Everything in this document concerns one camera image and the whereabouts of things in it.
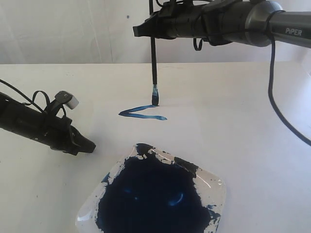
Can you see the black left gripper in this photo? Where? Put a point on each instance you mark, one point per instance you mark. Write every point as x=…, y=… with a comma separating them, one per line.
x=60, y=135

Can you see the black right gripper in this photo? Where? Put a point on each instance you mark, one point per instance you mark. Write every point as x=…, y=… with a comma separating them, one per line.
x=175, y=19

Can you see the black paintbrush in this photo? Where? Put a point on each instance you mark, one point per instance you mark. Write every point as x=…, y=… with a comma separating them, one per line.
x=155, y=94

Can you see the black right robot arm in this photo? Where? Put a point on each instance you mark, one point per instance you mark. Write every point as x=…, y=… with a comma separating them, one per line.
x=220, y=22

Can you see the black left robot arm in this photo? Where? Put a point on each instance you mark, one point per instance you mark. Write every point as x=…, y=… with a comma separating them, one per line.
x=18, y=118

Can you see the white paper sheet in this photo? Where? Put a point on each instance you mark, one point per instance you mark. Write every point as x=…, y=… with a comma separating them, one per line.
x=178, y=134

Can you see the white square paint dish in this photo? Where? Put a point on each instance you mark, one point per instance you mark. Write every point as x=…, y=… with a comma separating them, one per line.
x=152, y=191

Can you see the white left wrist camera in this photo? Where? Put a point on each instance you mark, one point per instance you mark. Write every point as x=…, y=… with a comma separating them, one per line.
x=66, y=98

